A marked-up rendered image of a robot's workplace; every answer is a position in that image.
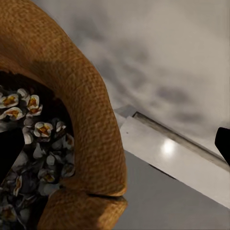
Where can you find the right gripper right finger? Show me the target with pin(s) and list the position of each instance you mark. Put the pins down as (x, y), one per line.
(222, 142)

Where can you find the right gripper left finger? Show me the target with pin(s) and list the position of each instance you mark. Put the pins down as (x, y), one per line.
(11, 144)

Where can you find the popcorn bag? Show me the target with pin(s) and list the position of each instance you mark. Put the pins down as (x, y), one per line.
(36, 54)

